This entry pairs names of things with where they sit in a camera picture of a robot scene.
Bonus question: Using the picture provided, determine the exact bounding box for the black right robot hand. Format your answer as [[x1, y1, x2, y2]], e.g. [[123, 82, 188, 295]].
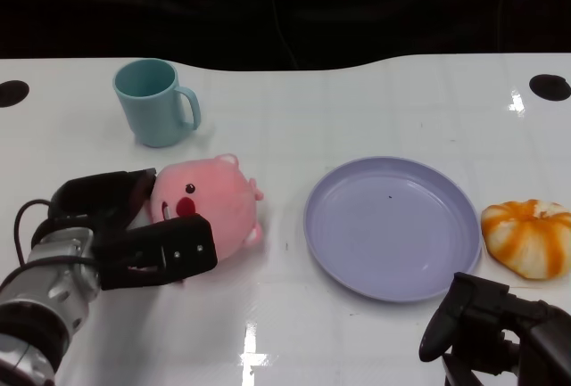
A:
[[418, 271, 571, 386]]

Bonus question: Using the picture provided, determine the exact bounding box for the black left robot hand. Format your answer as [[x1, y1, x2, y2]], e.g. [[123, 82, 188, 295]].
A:
[[47, 168, 219, 292]]

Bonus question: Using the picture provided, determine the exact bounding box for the pink plush beaver doll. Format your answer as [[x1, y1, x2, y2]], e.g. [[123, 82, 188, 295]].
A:
[[131, 152, 266, 267]]

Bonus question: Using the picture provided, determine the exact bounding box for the purple plastic plate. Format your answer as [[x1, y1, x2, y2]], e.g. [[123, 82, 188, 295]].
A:
[[303, 155, 484, 303]]

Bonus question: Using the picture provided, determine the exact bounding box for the orange striped toy bun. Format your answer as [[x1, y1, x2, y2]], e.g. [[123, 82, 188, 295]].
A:
[[480, 199, 571, 280]]

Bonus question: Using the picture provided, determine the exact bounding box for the teal plastic mug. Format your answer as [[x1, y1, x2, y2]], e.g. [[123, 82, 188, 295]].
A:
[[112, 58, 203, 149]]

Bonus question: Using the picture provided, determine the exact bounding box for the black round table grommet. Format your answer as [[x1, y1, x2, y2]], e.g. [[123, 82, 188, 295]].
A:
[[529, 73, 571, 102], [0, 80, 30, 109]]

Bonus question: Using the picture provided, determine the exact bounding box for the black backdrop curtain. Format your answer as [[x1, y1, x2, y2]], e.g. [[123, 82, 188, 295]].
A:
[[0, 0, 571, 72]]

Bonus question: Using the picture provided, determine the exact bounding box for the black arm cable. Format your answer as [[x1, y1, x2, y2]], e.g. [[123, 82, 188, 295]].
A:
[[12, 198, 95, 268]]

